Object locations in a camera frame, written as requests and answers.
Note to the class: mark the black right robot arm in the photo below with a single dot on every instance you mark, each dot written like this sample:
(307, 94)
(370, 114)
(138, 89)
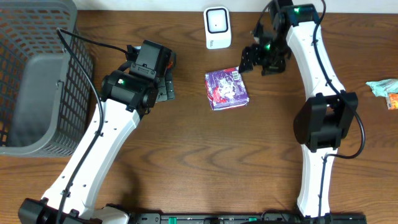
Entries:
(325, 118)

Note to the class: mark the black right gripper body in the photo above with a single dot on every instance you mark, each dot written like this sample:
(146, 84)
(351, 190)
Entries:
(259, 54)

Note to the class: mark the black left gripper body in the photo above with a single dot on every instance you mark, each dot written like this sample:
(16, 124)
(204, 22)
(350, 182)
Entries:
(168, 86)

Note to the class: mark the red purple snack bag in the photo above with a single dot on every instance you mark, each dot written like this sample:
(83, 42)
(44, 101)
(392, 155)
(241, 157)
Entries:
(225, 89)

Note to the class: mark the grey plastic mesh basket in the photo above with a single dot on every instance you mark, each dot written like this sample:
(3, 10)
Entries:
(45, 79)

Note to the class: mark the teal snack packet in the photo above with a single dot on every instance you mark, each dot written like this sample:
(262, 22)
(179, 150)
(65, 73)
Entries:
(384, 87)

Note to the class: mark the orange tissue pack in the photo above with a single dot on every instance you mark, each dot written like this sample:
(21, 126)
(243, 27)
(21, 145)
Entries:
(392, 101)

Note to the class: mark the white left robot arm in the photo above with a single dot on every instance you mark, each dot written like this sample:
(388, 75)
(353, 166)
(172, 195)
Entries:
(127, 95)

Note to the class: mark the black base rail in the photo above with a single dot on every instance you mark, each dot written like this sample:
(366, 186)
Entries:
(269, 216)

